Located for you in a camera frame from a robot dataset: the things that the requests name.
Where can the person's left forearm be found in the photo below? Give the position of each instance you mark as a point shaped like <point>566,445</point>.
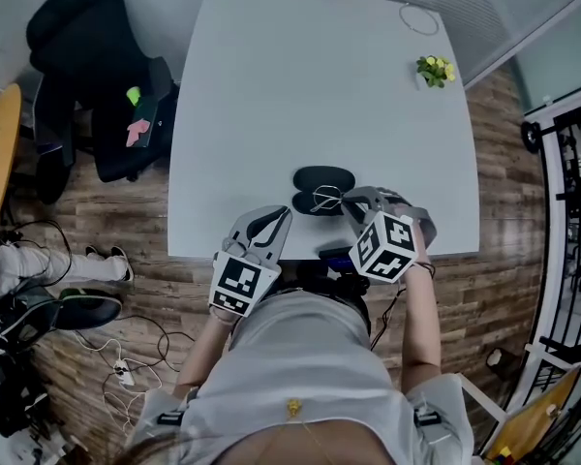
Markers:
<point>203,351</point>

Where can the black wrist band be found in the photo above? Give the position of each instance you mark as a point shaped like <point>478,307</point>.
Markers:
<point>428,268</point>

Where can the silver metal-frame eyeglasses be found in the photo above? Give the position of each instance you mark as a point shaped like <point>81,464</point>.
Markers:
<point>328,200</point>

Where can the small yellow-green potted plant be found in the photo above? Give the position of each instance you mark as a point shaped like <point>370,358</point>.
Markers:
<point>435,71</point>

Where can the gold pendant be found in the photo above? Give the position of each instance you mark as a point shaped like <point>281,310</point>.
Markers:
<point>294,407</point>

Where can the black metal rack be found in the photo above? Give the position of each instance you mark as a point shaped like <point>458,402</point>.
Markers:
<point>571,211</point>

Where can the black equipment pile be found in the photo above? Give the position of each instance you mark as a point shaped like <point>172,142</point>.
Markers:
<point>14,405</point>

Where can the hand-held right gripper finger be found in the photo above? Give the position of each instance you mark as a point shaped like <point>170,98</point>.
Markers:
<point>359,217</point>
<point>368,195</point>

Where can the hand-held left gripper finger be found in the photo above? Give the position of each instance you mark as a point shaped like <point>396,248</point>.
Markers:
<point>244,221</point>
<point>278,247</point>

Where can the wooden board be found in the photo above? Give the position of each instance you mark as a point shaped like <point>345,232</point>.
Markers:
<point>537,414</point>

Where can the small green item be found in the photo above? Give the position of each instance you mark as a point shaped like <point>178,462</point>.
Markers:
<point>133,96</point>

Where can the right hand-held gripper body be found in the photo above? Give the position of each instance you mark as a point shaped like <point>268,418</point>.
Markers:
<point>387,245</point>

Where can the black oval device green trim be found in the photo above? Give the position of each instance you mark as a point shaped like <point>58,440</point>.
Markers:
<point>89,308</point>

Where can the white power strip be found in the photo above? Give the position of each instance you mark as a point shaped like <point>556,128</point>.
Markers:
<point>124,372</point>

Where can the person's right forearm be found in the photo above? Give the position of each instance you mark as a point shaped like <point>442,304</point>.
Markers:
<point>421,318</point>

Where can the black glasses case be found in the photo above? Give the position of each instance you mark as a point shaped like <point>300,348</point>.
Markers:
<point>319,175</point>

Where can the person's grey shirt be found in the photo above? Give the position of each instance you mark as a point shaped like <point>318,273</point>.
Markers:
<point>310,366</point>

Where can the colourful puzzle cube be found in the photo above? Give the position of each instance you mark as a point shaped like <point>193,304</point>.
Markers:
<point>501,455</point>

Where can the person's dark trousers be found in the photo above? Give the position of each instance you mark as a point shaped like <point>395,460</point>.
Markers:
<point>329,284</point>

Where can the white metal frame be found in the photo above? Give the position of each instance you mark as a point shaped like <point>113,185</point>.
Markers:
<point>484,400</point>

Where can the small pink item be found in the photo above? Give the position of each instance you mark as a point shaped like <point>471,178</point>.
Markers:
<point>138,133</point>

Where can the black office chair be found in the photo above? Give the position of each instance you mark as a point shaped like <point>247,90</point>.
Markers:
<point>92,66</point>

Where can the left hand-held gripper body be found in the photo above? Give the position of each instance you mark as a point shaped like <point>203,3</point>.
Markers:
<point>237,279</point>

